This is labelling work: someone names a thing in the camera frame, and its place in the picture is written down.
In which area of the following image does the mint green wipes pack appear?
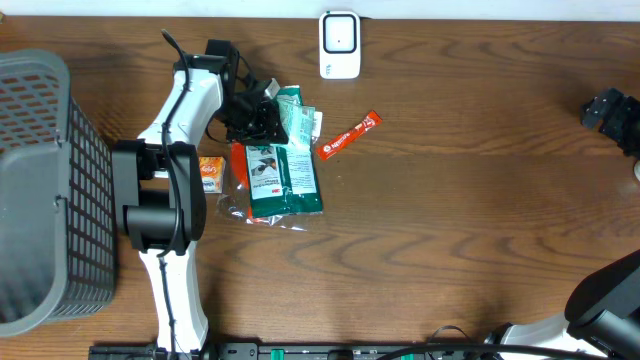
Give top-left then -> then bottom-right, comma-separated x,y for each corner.
276,95 -> 315,151

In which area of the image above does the orange tissue pack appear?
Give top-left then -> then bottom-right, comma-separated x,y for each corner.
199,156 -> 226,194

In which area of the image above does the green grip gloves package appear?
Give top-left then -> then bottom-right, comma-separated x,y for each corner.
245,85 -> 323,218

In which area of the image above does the red dustpan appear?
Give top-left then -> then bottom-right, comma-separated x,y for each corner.
217,143 -> 324,231

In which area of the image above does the red snack stick packet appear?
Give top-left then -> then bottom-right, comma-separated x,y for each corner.
316,110 -> 382,160

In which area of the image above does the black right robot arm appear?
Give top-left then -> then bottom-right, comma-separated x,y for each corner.
485,88 -> 639,359

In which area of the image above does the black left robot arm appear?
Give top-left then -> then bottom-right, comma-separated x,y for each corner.
112,33 -> 289,359

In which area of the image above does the white barcode scanner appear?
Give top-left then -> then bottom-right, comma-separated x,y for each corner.
318,10 -> 362,80

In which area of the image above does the grey plastic basket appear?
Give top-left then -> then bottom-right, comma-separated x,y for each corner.
1,49 -> 117,337

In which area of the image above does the black left camera cable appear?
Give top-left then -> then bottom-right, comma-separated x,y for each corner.
155,28 -> 194,359

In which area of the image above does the black mounting rail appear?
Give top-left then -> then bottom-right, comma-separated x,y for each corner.
88,341 -> 506,360

